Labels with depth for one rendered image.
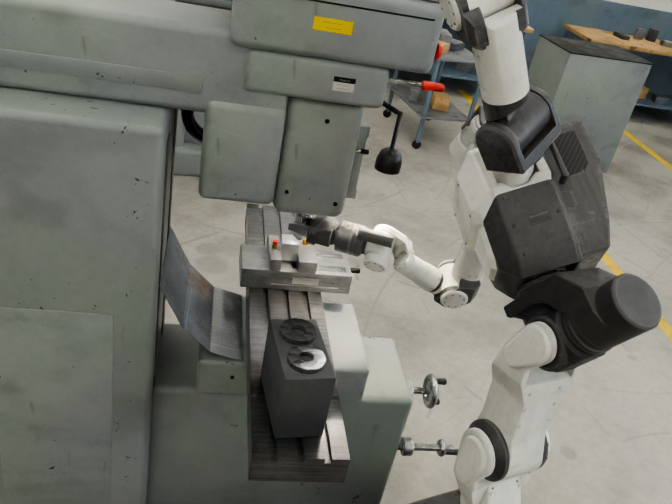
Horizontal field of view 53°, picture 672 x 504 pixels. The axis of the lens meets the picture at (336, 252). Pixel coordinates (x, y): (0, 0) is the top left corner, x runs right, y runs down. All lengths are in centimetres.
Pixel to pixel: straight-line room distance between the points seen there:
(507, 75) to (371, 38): 41
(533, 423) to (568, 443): 182
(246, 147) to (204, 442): 97
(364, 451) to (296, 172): 99
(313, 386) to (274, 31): 79
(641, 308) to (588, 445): 217
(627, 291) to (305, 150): 81
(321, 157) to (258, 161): 16
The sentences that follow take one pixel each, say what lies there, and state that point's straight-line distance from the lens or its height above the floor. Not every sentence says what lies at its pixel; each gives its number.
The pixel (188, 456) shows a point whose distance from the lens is 223.
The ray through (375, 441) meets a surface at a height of 56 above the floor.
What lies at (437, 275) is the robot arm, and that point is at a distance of 193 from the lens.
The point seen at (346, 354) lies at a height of 86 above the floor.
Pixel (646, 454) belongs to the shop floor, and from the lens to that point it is 361.
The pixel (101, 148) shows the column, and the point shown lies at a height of 150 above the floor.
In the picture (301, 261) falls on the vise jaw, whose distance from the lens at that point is 207.
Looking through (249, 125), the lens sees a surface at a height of 155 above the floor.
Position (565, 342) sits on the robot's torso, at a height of 140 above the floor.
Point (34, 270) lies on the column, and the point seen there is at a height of 116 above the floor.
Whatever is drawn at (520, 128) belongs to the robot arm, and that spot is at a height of 175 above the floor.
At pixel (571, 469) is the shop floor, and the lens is 331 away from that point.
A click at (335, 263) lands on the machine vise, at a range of 217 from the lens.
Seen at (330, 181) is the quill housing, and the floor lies 142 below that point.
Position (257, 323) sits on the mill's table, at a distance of 197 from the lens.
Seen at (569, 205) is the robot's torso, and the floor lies 160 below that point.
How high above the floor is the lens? 213
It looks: 30 degrees down
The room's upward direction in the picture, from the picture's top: 12 degrees clockwise
